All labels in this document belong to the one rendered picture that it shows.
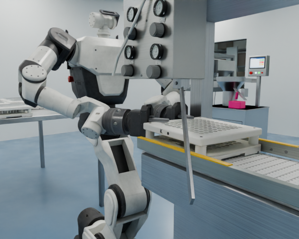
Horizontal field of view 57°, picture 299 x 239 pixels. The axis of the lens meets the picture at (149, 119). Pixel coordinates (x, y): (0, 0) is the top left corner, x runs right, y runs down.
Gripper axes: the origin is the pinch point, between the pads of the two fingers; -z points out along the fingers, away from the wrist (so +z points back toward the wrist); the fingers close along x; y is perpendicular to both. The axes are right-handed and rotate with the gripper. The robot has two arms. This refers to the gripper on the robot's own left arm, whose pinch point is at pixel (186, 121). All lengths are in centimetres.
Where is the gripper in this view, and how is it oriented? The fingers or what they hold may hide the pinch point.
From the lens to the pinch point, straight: 95.3
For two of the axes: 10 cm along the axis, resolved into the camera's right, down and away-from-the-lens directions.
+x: 0.0, 9.9, 1.5
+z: -4.6, -1.3, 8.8
